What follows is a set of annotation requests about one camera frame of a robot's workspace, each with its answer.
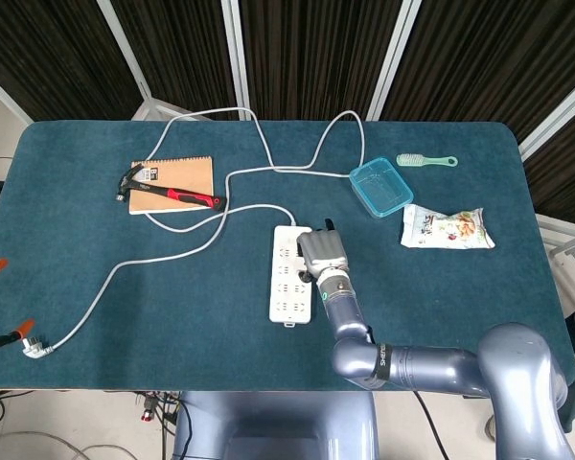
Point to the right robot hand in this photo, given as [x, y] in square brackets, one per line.
[323, 251]

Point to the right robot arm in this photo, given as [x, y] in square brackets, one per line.
[412, 361]

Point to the white power strip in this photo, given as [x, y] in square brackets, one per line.
[282, 287]

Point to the clear container blue lid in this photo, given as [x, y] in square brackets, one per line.
[381, 187]

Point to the white printed snack bag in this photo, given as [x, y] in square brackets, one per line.
[445, 227]

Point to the brown spiral notebook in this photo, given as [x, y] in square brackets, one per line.
[191, 175]

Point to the red black claw hammer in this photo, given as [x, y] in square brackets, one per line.
[182, 194]

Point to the blue grey robot torso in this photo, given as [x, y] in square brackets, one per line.
[268, 421]

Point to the teal table cloth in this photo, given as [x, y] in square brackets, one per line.
[124, 297]

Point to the red black connector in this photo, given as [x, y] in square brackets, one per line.
[147, 407]

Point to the white partition frame post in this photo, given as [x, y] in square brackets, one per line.
[2, 93]
[126, 50]
[394, 57]
[234, 48]
[556, 117]

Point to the white metal frame base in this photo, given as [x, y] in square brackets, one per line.
[570, 244]

